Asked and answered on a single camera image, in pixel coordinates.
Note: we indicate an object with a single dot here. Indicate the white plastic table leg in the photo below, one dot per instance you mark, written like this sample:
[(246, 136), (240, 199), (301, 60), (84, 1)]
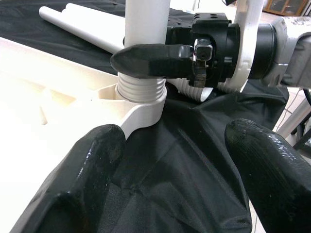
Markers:
[(92, 14), (80, 31), (145, 21)]

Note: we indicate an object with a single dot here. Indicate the brown wooden cabinet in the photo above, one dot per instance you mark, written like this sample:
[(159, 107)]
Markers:
[(286, 7)]

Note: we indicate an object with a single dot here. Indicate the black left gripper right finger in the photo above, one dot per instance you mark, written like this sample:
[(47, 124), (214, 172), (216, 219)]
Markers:
[(274, 182)]

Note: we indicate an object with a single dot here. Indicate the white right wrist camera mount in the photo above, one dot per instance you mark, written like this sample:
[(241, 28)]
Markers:
[(247, 36)]

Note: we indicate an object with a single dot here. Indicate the white plastic table top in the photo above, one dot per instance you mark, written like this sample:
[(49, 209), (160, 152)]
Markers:
[(36, 109)]

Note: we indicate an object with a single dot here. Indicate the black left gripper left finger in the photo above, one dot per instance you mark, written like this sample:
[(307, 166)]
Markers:
[(73, 194)]

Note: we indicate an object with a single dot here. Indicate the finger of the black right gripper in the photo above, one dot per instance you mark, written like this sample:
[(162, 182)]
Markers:
[(179, 35), (150, 60)]

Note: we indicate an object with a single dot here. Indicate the black metal table leg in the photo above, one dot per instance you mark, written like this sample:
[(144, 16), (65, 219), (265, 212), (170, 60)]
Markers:
[(303, 136)]

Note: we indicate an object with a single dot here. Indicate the black tablecloth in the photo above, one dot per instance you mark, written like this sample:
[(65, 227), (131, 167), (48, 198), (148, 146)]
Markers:
[(182, 157)]

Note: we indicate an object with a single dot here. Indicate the white metal bar frame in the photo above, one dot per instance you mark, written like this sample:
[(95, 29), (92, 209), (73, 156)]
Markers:
[(291, 116)]

